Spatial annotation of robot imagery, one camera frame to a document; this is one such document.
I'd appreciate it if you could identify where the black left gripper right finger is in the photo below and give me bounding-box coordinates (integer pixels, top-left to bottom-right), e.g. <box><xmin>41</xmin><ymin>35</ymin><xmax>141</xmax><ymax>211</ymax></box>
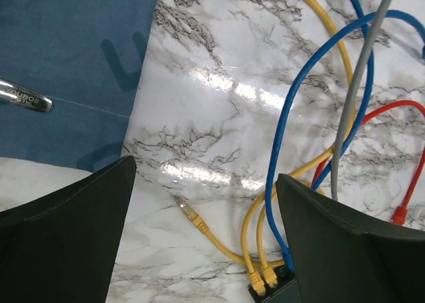
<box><xmin>276</xmin><ymin>174</ymin><xmax>424</xmax><ymax>302</ymax></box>

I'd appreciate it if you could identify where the blue cloth placemat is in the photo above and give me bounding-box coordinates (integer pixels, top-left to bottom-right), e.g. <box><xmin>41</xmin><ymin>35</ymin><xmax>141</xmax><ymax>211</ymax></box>
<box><xmin>1</xmin><ymin>0</ymin><xmax>157</xmax><ymax>172</ymax></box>

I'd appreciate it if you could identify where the silver metal spoon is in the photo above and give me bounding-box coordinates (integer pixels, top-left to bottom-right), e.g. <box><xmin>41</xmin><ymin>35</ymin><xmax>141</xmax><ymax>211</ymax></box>
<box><xmin>0</xmin><ymin>79</ymin><xmax>54</xmax><ymax>113</ymax></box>

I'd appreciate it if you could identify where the grey ethernet cable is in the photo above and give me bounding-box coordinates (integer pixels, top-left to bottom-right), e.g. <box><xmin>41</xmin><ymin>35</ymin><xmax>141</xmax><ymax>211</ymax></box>
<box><xmin>331</xmin><ymin>0</ymin><xmax>401</xmax><ymax>201</ymax></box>

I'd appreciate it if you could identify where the blue ethernet cable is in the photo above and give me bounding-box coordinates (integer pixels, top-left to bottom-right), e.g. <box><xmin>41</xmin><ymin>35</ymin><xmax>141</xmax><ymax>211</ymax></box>
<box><xmin>310</xmin><ymin>0</ymin><xmax>375</xmax><ymax>191</ymax></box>
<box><xmin>265</xmin><ymin>9</ymin><xmax>425</xmax><ymax>272</ymax></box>

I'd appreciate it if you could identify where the red ethernet cable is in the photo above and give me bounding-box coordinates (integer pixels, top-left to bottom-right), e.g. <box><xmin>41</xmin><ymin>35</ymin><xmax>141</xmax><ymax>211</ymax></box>
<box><xmin>311</xmin><ymin>100</ymin><xmax>425</xmax><ymax>225</ymax></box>

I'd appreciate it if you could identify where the yellow ethernet cable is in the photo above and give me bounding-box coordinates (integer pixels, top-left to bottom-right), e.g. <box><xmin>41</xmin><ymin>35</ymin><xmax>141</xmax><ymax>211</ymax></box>
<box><xmin>218</xmin><ymin>0</ymin><xmax>356</xmax><ymax>297</ymax></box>
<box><xmin>175</xmin><ymin>179</ymin><xmax>325</xmax><ymax>289</ymax></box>

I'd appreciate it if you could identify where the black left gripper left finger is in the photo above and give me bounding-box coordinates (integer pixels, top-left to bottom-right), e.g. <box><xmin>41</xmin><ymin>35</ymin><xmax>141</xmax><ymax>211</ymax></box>
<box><xmin>1</xmin><ymin>156</ymin><xmax>136</xmax><ymax>302</ymax></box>

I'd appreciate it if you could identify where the black network switch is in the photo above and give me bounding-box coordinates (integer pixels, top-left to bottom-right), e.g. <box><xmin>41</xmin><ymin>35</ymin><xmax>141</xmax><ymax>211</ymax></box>
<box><xmin>248</xmin><ymin>266</ymin><xmax>301</xmax><ymax>303</ymax></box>

